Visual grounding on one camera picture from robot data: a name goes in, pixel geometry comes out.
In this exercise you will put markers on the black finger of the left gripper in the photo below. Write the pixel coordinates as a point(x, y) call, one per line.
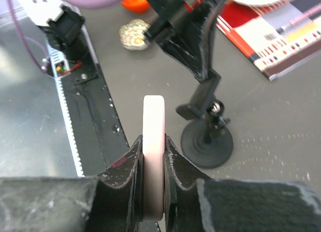
point(178, 47)

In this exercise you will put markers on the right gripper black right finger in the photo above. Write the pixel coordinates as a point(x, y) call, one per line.
point(196, 202)

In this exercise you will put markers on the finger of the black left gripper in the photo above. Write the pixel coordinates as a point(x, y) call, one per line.
point(198, 35)

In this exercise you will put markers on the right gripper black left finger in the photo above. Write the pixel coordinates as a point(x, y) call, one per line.
point(109, 201)

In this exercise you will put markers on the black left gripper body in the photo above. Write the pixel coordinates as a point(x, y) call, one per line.
point(167, 9)

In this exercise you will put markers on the black phone stand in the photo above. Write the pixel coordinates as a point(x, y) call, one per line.
point(206, 140)

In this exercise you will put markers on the black phone pink case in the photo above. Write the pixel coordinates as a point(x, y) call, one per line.
point(153, 148)

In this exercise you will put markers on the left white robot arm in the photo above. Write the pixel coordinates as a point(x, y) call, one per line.
point(183, 29)

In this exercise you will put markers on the orange bowl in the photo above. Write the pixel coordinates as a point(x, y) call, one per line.
point(136, 6)

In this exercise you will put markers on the colourful patchwork placemat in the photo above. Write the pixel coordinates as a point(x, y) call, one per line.
point(245, 26)

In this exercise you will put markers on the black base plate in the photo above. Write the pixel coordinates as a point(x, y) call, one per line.
point(98, 133)

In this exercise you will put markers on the pink handled fork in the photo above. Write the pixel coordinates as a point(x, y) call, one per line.
point(304, 16)

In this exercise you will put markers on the grey slotted cable duct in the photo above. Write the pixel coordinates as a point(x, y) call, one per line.
point(57, 57)

